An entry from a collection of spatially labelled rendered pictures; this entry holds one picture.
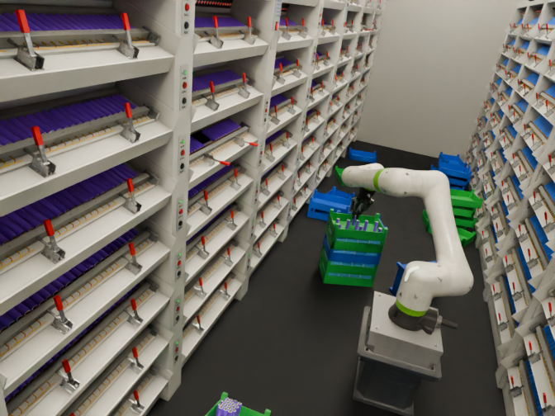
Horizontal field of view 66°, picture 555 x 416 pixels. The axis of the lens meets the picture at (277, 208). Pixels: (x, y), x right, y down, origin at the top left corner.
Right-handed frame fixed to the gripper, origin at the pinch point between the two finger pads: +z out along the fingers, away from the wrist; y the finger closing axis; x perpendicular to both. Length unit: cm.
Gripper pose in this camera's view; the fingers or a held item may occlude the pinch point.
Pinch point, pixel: (356, 214)
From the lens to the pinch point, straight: 252.0
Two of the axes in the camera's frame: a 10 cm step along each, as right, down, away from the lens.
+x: 0.2, -7.8, 6.3
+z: -1.3, 6.2, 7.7
